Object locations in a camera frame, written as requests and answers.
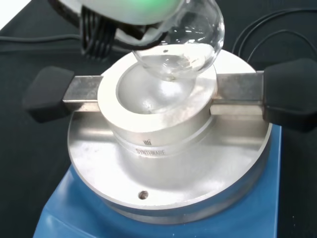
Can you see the heater with blue base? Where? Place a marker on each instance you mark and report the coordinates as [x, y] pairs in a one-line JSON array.
[[161, 138]]

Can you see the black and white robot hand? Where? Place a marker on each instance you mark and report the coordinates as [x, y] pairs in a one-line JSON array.
[[104, 24]]

